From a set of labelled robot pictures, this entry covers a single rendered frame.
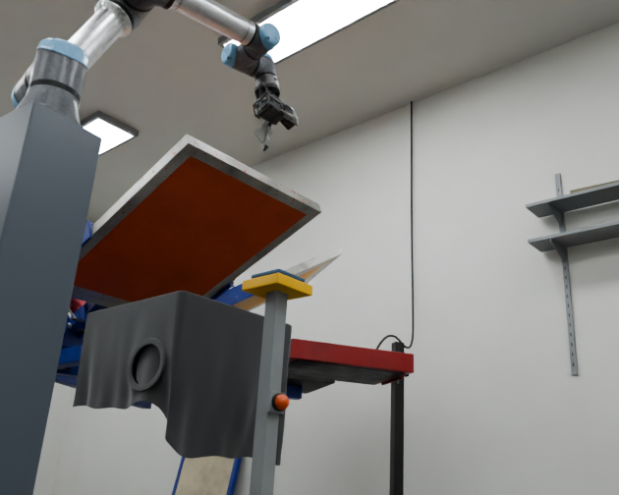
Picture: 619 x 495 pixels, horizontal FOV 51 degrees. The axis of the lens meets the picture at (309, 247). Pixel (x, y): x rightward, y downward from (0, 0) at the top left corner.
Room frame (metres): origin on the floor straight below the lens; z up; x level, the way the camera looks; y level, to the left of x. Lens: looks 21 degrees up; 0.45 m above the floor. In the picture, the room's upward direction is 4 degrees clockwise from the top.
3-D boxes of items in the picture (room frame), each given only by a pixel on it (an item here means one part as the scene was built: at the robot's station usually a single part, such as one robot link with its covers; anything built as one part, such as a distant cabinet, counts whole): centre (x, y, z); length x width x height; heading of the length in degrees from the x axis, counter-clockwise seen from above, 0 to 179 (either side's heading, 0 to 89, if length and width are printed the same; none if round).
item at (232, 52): (1.76, 0.25, 1.76); 0.11 x 0.11 x 0.08; 38
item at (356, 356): (3.21, -0.17, 1.06); 0.61 x 0.46 x 0.12; 107
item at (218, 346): (1.87, 0.20, 0.74); 0.45 x 0.03 x 0.43; 137
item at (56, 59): (1.33, 0.63, 1.37); 0.13 x 0.12 x 0.14; 38
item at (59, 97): (1.32, 0.62, 1.25); 0.15 x 0.15 x 0.10
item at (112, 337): (1.90, 0.49, 0.77); 0.46 x 0.09 x 0.36; 47
